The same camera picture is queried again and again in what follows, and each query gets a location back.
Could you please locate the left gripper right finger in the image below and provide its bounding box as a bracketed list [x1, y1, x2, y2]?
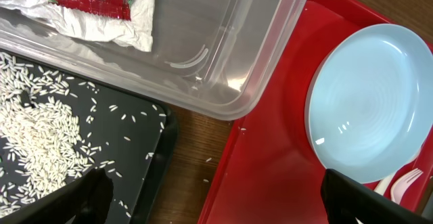
[321, 169, 432, 224]

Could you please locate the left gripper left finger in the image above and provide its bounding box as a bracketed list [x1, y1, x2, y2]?
[1, 169, 114, 224]

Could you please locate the pink plastic fork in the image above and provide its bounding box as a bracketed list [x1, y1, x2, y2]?
[390, 169, 424, 204]

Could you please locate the white plastic spoon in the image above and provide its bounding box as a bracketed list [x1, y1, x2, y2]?
[355, 149, 424, 224]

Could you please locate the clear plastic bin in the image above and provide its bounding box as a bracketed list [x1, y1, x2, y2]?
[1, 0, 306, 120]

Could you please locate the light blue plate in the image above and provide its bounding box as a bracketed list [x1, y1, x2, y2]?
[304, 24, 432, 183]

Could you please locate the food scraps and rice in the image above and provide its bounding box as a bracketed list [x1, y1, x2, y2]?
[0, 51, 167, 219]

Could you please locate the black plastic bin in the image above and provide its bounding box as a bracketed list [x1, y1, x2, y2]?
[0, 49, 179, 224]

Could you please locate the red plastic tray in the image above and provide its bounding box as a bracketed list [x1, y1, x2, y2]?
[198, 0, 433, 224]

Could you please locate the white napkin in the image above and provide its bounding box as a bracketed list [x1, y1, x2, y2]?
[1, 0, 155, 52]

